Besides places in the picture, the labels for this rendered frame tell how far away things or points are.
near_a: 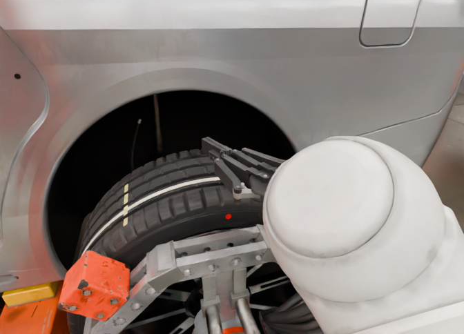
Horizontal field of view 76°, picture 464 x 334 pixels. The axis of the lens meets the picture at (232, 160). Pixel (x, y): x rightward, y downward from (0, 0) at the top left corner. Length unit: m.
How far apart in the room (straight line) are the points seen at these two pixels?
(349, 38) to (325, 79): 0.11
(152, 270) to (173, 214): 0.10
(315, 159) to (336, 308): 0.08
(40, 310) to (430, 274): 1.09
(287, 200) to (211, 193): 0.42
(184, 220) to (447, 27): 0.89
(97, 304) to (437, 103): 1.09
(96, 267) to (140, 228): 0.10
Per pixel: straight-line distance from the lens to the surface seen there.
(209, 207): 0.57
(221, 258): 0.55
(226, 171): 0.47
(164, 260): 0.55
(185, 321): 0.86
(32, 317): 1.16
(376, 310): 0.19
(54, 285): 1.18
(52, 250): 1.04
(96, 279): 0.57
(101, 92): 0.76
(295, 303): 0.62
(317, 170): 0.17
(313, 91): 0.87
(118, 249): 0.62
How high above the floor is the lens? 1.53
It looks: 30 degrees down
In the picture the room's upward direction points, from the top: straight up
